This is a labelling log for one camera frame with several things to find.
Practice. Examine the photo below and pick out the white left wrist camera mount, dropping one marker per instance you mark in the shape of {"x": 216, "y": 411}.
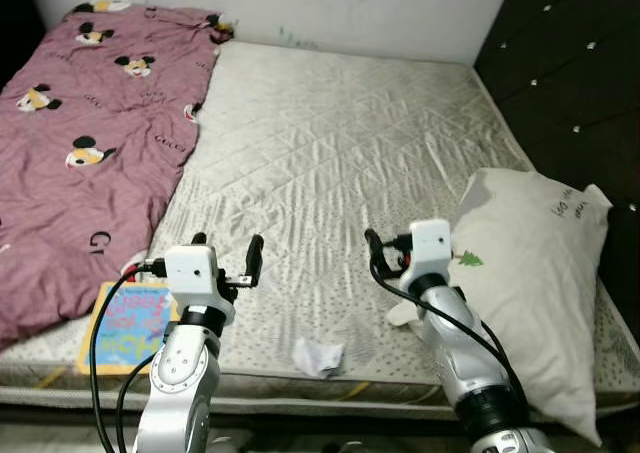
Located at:
{"x": 190, "y": 271}

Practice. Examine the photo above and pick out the beige quilted mattress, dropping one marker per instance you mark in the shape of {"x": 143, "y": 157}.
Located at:
{"x": 330, "y": 153}

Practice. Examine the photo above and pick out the black tufted headboard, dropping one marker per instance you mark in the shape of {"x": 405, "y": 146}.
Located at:
{"x": 570, "y": 73}

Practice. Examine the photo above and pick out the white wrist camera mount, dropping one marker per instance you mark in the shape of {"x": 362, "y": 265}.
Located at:
{"x": 430, "y": 248}
{"x": 190, "y": 271}

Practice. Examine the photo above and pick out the colourful children's book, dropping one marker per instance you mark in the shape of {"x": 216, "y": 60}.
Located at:
{"x": 120, "y": 338}

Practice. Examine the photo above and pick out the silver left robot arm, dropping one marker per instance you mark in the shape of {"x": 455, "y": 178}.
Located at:
{"x": 180, "y": 383}

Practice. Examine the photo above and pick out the white pillow with tree print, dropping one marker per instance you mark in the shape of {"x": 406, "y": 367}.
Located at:
{"x": 530, "y": 273}

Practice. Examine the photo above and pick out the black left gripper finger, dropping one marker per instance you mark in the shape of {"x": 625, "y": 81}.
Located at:
{"x": 199, "y": 240}
{"x": 256, "y": 255}

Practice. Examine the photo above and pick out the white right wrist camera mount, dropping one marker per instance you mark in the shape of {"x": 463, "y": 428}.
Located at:
{"x": 430, "y": 248}

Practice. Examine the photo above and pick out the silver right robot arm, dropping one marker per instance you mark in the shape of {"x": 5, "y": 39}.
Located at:
{"x": 465, "y": 358}

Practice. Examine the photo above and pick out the pink mouse print bedsheet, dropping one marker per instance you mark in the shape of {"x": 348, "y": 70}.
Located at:
{"x": 90, "y": 203}

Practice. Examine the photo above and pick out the crumpled white paper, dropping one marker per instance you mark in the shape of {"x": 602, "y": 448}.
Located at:
{"x": 318, "y": 356}

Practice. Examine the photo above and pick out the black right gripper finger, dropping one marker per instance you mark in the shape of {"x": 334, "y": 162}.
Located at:
{"x": 375, "y": 248}

